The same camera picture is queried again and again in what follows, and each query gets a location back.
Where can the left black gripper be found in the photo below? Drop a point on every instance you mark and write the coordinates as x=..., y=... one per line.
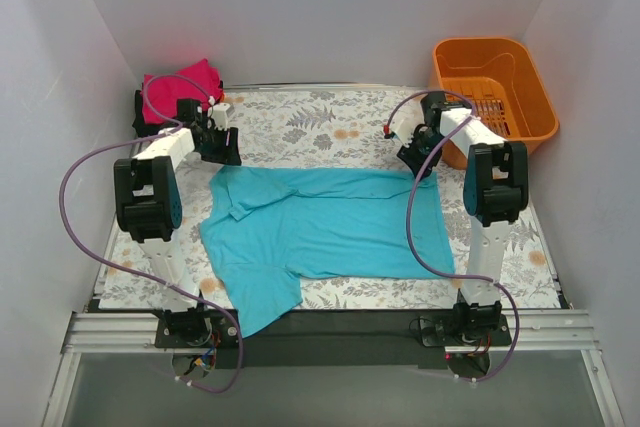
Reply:
x=220, y=145

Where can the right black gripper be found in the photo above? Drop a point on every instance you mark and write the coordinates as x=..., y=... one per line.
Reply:
x=417, y=153

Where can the teal t shirt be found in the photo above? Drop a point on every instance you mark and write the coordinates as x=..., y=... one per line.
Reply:
x=271, y=228

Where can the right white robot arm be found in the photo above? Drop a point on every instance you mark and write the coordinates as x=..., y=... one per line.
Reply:
x=495, y=192

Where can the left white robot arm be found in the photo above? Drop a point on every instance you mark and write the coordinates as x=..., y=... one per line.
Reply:
x=149, y=207

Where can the pink folded t shirt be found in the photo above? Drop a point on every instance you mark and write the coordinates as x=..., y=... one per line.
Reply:
x=165, y=93

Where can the black folded t shirt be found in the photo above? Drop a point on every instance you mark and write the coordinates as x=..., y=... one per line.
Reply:
x=141, y=127

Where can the orange plastic basket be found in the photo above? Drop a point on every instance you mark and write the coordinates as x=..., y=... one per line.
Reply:
x=500, y=78

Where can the floral patterned table mat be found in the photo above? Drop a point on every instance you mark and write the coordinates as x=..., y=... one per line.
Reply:
x=342, y=128

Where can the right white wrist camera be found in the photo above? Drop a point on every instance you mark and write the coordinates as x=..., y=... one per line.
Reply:
x=402, y=129

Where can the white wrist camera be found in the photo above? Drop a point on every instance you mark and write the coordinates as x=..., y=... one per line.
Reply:
x=402, y=129
x=219, y=113

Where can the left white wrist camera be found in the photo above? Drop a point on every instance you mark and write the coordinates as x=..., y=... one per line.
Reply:
x=219, y=113

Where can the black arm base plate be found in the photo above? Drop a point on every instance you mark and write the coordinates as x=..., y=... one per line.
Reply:
x=319, y=338

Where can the aluminium frame rail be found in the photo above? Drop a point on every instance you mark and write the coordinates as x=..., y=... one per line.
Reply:
x=540, y=329

